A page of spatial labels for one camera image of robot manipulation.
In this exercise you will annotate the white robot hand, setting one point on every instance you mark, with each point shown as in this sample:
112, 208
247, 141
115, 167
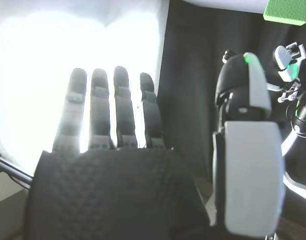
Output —
117, 195

